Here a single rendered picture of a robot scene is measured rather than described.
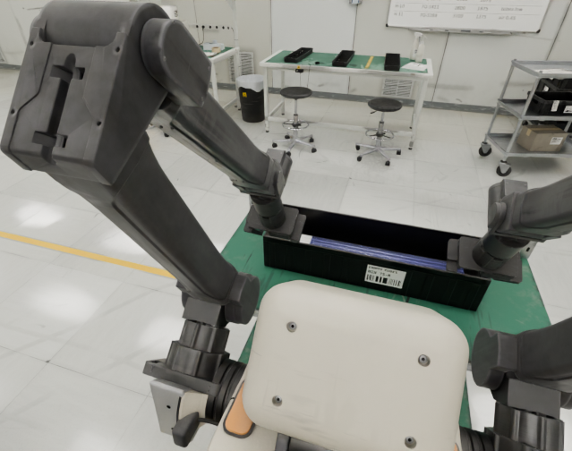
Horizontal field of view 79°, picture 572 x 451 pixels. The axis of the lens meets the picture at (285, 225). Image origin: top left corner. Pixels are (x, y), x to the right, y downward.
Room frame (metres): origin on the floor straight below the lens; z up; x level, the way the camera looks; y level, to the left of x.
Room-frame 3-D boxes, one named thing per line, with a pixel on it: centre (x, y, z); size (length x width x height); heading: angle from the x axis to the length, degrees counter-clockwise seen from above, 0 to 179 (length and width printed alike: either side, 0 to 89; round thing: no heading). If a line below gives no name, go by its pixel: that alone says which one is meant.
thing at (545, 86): (4.06, -3.15, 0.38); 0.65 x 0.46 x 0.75; 166
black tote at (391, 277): (0.74, -0.24, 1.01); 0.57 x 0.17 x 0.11; 73
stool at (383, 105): (3.46, -0.99, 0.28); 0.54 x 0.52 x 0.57; 6
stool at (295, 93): (3.65, -0.11, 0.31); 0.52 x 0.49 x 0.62; 73
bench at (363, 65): (4.19, -0.68, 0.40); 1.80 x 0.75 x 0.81; 73
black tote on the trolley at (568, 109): (3.22, -2.48, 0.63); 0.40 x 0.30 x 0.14; 87
